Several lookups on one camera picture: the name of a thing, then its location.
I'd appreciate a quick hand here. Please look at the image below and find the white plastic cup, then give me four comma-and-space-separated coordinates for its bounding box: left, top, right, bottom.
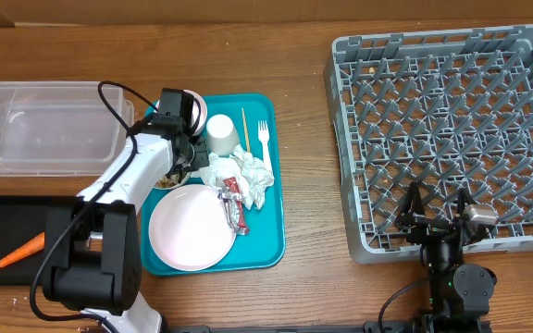
206, 115, 240, 156

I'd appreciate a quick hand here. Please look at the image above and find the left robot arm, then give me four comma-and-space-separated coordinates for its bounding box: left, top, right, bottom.
29, 88, 208, 332

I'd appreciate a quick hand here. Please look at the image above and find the white plastic fork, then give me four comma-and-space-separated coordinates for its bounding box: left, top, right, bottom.
258, 120, 273, 172

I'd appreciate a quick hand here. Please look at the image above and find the pink plate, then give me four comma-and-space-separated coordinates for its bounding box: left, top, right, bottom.
148, 184, 236, 272

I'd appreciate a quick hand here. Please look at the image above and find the red foil snack wrapper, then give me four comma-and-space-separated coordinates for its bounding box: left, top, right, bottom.
218, 177, 250, 236

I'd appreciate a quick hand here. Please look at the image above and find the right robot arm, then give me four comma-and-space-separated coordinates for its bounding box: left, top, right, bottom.
390, 181, 497, 332

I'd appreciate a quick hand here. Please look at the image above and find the orange carrot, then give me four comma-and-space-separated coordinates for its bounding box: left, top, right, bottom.
0, 233, 45, 269

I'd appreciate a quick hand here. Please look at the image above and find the grey dishwasher rack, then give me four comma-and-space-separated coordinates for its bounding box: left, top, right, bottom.
324, 25, 533, 264

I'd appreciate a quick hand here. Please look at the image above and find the wooden chopstick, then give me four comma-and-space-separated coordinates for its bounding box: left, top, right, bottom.
242, 108, 252, 153

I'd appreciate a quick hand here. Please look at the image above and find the black waste tray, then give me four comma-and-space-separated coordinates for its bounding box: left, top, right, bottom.
0, 195, 81, 286

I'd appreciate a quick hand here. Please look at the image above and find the white napkin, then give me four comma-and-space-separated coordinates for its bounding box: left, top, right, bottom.
192, 144, 275, 210

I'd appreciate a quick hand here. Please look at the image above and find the teal plastic tray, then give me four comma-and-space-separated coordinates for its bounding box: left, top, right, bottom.
140, 92, 287, 278

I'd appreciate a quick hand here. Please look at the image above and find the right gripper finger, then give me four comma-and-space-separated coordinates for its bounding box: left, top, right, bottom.
456, 188, 477, 217
394, 181, 426, 227

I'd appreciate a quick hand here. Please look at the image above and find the pink bowl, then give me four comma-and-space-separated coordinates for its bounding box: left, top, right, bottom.
155, 88, 207, 136

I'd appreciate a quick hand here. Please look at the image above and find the clear plastic bin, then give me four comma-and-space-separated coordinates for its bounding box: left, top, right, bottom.
0, 81, 134, 177

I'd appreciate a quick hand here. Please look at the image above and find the white bowl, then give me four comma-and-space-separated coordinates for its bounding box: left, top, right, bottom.
154, 172, 191, 191

